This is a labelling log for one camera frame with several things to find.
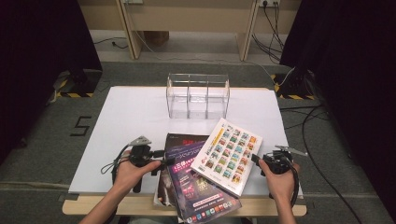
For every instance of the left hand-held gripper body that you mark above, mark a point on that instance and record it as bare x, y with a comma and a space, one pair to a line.
140, 154

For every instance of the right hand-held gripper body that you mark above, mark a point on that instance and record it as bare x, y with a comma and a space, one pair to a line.
278, 163

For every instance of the dark brown magazine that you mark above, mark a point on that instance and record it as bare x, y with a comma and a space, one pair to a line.
180, 140

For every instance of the white book with colourful squares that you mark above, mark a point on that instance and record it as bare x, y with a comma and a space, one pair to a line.
227, 155

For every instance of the purple book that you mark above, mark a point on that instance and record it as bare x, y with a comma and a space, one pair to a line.
196, 193

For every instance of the clear acrylic book rack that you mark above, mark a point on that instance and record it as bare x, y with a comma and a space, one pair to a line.
197, 99

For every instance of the person's right hand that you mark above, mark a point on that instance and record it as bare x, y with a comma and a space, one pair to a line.
281, 185

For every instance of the person's left hand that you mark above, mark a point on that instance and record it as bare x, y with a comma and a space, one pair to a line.
130, 177

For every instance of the white table board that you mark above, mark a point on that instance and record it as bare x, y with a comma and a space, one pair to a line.
130, 124

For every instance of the black stand base striped tape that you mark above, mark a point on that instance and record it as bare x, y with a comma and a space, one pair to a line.
294, 88
81, 85

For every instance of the white book with green text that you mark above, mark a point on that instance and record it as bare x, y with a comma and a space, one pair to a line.
355, 77

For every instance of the brown cardboard box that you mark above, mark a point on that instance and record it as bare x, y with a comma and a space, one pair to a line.
157, 38

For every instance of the beige wooden desk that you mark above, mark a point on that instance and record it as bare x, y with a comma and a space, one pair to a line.
193, 20

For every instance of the black curtain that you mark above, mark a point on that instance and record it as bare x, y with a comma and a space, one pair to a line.
37, 62

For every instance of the white wall socket with plugs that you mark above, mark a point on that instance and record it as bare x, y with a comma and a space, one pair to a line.
269, 2

